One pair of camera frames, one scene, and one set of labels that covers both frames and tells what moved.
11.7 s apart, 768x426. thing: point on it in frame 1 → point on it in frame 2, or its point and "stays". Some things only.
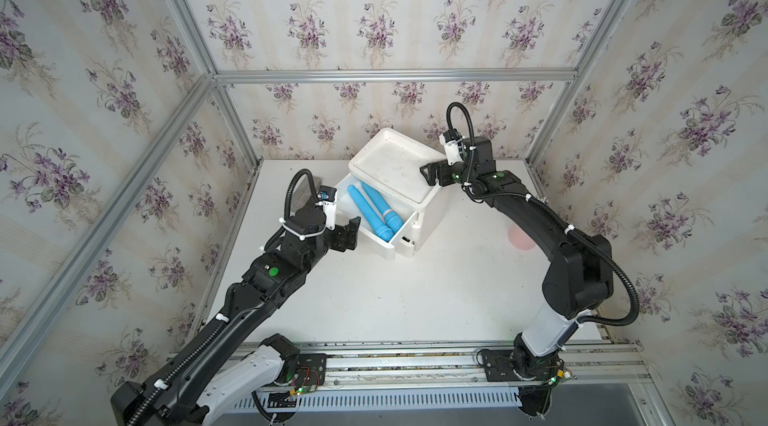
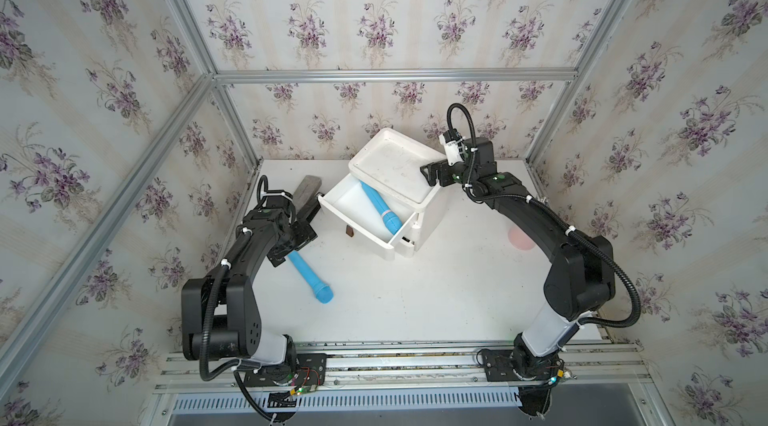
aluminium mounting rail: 454,367 stays
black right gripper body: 448,174 stays
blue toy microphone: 393,221 stays
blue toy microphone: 380,229 → 323,292
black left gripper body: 340,238 → 297,237
